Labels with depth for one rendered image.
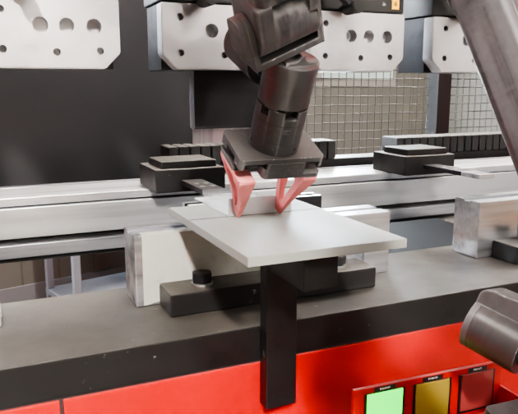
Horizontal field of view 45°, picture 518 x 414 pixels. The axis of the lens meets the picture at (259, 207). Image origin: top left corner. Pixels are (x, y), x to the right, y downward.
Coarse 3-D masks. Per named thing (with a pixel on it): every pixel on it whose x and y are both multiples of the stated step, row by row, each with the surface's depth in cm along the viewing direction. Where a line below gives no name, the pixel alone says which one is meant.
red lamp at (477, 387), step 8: (464, 376) 71; (472, 376) 72; (480, 376) 72; (488, 376) 72; (464, 384) 71; (472, 384) 72; (480, 384) 72; (488, 384) 73; (464, 392) 72; (472, 392) 72; (480, 392) 72; (488, 392) 73; (464, 400) 72; (472, 400) 72; (480, 400) 73; (488, 400) 73; (464, 408) 72; (472, 408) 72
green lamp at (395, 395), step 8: (384, 392) 67; (392, 392) 68; (400, 392) 68; (368, 400) 67; (376, 400) 67; (384, 400) 67; (392, 400) 68; (400, 400) 68; (368, 408) 67; (376, 408) 67; (384, 408) 68; (392, 408) 68; (400, 408) 68
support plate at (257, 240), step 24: (192, 216) 76; (216, 216) 76; (264, 216) 76; (288, 216) 76; (312, 216) 76; (336, 216) 76; (216, 240) 65; (240, 240) 64; (264, 240) 64; (288, 240) 64; (312, 240) 64; (336, 240) 64; (360, 240) 64; (384, 240) 64; (264, 264) 59
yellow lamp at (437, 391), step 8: (424, 384) 69; (432, 384) 70; (440, 384) 70; (448, 384) 70; (416, 392) 69; (424, 392) 69; (432, 392) 70; (440, 392) 70; (448, 392) 71; (416, 400) 69; (424, 400) 70; (432, 400) 70; (440, 400) 70; (448, 400) 71; (416, 408) 69; (424, 408) 70; (432, 408) 70; (440, 408) 71
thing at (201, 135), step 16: (192, 80) 81; (208, 80) 81; (224, 80) 82; (240, 80) 83; (192, 96) 81; (208, 96) 82; (224, 96) 83; (240, 96) 84; (256, 96) 84; (192, 112) 82; (208, 112) 82; (224, 112) 83; (240, 112) 84; (192, 128) 82; (208, 128) 83; (224, 128) 84; (240, 128) 85
